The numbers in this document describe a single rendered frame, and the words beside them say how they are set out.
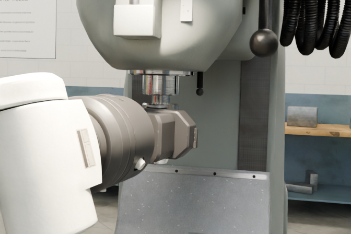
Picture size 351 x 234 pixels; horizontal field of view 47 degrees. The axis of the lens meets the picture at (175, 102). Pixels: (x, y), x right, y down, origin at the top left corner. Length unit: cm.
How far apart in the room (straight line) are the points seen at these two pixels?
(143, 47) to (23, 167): 20
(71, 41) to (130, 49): 479
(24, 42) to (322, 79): 361
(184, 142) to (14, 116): 21
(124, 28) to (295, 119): 387
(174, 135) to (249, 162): 45
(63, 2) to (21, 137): 505
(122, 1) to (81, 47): 476
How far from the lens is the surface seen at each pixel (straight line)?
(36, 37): 544
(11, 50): 560
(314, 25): 72
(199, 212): 88
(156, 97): 51
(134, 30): 40
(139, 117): 39
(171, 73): 48
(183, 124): 45
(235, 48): 62
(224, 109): 88
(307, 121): 421
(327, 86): 478
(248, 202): 88
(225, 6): 45
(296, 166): 481
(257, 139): 88
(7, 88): 30
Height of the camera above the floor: 130
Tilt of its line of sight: 3 degrees down
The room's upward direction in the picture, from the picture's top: 2 degrees clockwise
